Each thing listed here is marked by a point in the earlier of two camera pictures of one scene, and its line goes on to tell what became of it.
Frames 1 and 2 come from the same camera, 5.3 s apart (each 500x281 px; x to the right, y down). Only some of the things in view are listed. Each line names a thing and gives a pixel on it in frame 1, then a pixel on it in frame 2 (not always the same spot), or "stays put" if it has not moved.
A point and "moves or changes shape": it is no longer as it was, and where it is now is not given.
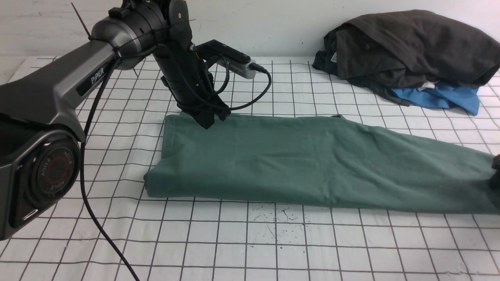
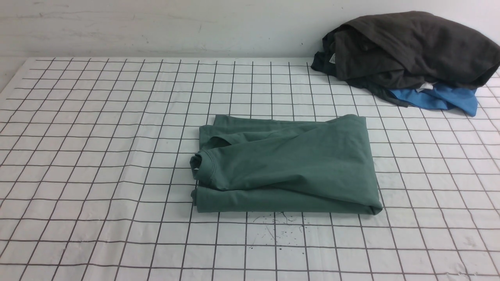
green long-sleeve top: [332, 160] moves or changes shape
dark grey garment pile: [412, 48] stays put
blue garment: [443, 96] stays put
